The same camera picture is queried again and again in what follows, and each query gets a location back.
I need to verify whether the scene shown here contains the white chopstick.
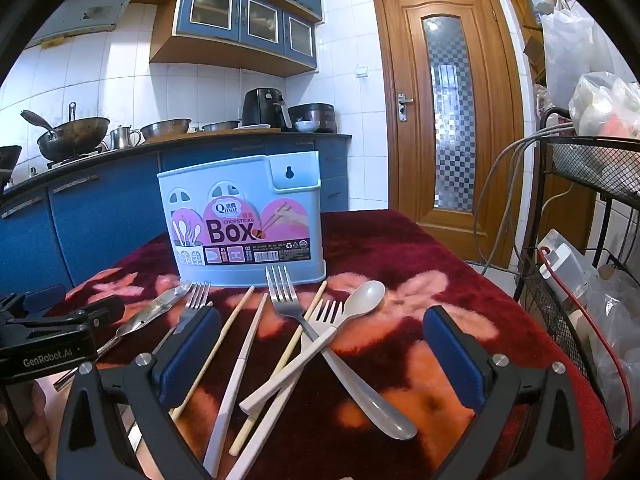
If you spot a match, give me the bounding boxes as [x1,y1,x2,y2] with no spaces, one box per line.
[202,292,269,478]

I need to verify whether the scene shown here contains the white power adapter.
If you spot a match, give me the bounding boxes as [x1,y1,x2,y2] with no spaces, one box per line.
[537,230,592,303]

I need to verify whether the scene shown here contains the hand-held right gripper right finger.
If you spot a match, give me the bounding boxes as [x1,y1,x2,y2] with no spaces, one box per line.
[424,305,615,480]

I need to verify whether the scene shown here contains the glass door wall cabinet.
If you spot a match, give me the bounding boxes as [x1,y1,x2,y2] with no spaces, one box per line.
[149,0,323,78]

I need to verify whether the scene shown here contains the metal knife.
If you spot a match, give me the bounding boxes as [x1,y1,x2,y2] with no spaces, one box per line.
[52,282,195,391]

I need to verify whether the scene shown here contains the wooden door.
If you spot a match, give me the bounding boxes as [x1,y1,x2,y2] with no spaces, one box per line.
[372,0,526,268]

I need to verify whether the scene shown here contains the person's left hand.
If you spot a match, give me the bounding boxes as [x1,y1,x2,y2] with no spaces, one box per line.
[22,377,71,468]

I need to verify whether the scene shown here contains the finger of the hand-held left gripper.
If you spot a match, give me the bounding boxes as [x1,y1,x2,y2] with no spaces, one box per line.
[75,294,126,333]

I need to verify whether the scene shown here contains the dark rice cooker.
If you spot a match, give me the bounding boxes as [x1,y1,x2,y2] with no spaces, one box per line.
[287,103,336,134]

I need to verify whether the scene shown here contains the wooden chopstick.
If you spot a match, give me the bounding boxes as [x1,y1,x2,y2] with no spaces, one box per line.
[170,285,256,421]
[234,281,329,445]

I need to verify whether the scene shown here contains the gas stove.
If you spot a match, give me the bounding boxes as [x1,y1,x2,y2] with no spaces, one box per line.
[47,146,108,170]

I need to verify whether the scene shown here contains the red floral blanket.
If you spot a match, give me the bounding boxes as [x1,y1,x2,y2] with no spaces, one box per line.
[45,209,617,480]

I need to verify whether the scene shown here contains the light blue chopsticks box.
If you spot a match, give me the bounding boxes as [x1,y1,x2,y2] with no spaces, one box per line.
[156,151,327,288]

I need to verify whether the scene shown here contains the large metal bowl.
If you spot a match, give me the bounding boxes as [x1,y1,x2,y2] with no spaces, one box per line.
[140,118,192,142]

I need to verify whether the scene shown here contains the black wire rack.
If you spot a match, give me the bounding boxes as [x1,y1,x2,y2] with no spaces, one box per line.
[514,107,640,438]

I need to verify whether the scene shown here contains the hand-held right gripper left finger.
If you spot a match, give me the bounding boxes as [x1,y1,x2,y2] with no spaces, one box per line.
[55,305,223,480]

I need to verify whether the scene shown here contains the white handled fork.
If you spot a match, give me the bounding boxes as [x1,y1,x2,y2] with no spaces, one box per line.
[240,299,346,413]

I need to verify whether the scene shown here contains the red cable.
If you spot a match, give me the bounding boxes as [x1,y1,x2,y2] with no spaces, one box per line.
[537,247,633,428]

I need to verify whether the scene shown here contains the large metal fork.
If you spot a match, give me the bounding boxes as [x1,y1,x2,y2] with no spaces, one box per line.
[265,264,419,441]

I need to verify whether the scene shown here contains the blue base cabinets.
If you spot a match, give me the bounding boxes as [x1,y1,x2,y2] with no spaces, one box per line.
[0,134,352,306]

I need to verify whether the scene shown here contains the grey cables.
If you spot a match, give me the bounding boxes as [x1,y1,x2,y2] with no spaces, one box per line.
[481,125,573,275]

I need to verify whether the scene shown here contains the dark wok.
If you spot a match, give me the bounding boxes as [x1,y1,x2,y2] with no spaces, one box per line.
[21,102,111,162]

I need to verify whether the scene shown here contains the black air fryer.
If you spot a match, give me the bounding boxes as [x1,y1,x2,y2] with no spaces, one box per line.
[242,88,292,131]

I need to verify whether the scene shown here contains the wooden wall shelf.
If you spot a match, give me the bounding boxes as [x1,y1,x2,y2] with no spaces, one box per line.
[502,0,551,83]

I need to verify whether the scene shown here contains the crumpled clear plastic bag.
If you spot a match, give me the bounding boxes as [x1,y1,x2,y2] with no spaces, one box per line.
[582,260,640,413]

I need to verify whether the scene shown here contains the metal kettle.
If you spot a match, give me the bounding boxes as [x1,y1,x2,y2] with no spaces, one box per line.
[110,125,143,151]

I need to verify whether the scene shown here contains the range hood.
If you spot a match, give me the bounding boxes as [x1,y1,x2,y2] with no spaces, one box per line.
[30,0,151,50]

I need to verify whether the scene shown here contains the small metal fork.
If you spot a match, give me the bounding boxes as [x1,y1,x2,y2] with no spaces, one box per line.
[150,281,212,356]

